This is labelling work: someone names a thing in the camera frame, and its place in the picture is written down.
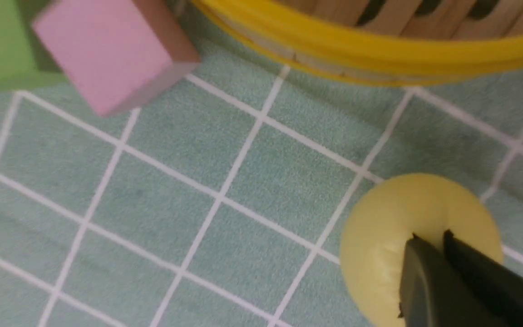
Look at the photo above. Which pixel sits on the yellow bun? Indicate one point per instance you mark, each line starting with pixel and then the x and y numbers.
pixel 379 225

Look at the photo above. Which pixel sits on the green cube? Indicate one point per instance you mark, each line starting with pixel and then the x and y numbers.
pixel 24 62

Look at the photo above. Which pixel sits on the bamboo steamer tray yellow rim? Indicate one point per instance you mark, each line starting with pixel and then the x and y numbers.
pixel 396 45

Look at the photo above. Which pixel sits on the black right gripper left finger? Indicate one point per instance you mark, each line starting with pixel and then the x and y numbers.
pixel 433 294

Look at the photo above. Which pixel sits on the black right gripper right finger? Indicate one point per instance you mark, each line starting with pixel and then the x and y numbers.
pixel 498 288

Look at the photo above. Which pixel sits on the pink cube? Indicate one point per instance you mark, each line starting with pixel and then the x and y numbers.
pixel 119 54

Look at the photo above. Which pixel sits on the green checked tablecloth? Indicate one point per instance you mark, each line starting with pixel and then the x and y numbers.
pixel 221 203

